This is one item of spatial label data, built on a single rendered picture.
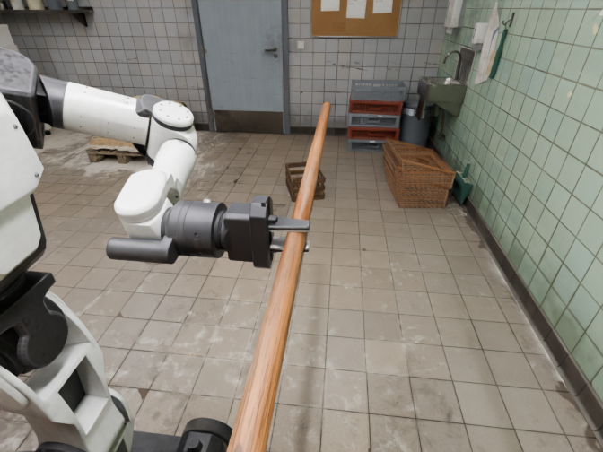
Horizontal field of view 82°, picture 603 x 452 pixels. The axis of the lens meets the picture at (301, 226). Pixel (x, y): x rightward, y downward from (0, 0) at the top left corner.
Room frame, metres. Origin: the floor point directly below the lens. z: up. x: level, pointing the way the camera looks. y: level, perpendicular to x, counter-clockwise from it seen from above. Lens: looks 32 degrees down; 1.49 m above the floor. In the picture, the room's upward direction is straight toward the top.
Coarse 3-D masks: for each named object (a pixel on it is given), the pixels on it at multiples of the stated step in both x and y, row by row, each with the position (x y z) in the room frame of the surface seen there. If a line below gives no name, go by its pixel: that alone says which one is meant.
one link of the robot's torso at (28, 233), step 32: (0, 96) 0.54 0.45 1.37; (0, 128) 0.49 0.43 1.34; (0, 160) 0.46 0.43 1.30; (32, 160) 0.52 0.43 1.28; (0, 192) 0.44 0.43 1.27; (32, 192) 0.50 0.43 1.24; (0, 224) 0.43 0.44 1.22; (32, 224) 0.48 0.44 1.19; (0, 256) 0.40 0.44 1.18; (32, 256) 0.46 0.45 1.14; (0, 288) 0.39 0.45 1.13
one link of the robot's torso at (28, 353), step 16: (32, 272) 0.49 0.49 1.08; (32, 288) 0.45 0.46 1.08; (48, 288) 0.47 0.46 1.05; (0, 304) 0.40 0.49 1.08; (16, 304) 0.41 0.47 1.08; (32, 304) 0.43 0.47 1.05; (0, 320) 0.38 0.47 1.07; (16, 320) 0.40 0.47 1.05; (32, 320) 0.42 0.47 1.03; (48, 320) 0.44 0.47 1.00; (64, 320) 0.47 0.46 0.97; (32, 336) 0.40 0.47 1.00; (48, 336) 0.43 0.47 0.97; (64, 336) 0.45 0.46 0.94; (32, 352) 0.39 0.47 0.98; (48, 352) 0.41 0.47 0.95; (32, 368) 0.38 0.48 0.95
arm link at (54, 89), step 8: (40, 80) 0.67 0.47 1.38; (48, 80) 0.67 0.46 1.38; (56, 80) 0.68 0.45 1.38; (40, 88) 0.67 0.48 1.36; (48, 88) 0.65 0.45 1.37; (56, 88) 0.66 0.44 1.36; (64, 88) 0.66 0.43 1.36; (40, 96) 0.65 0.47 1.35; (48, 96) 0.64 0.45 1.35; (56, 96) 0.65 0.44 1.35; (64, 96) 0.65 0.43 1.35; (40, 104) 0.66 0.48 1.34; (48, 104) 0.65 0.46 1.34; (56, 104) 0.64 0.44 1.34; (40, 112) 0.66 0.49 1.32; (48, 112) 0.66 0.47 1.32; (56, 112) 0.64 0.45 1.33; (40, 120) 0.67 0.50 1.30; (48, 120) 0.67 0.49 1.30; (56, 120) 0.64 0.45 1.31; (64, 128) 0.66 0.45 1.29
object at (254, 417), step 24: (312, 144) 0.83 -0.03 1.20; (312, 168) 0.67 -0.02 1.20; (312, 192) 0.57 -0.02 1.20; (288, 240) 0.41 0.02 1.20; (288, 264) 0.35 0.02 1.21; (288, 288) 0.31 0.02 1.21; (288, 312) 0.27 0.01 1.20; (264, 336) 0.23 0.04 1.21; (264, 360) 0.21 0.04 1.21; (264, 384) 0.18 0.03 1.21; (240, 408) 0.16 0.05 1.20; (264, 408) 0.16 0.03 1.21; (240, 432) 0.14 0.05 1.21; (264, 432) 0.14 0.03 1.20
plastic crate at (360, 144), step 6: (348, 144) 4.04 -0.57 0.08; (354, 144) 4.03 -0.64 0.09; (360, 144) 4.03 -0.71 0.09; (366, 144) 4.25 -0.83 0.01; (372, 144) 4.24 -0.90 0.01; (378, 144) 4.01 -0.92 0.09; (348, 150) 4.04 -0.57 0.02; (354, 150) 4.03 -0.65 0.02; (360, 150) 4.03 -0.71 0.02; (366, 150) 4.02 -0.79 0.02; (372, 150) 4.01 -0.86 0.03; (378, 150) 4.01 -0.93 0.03
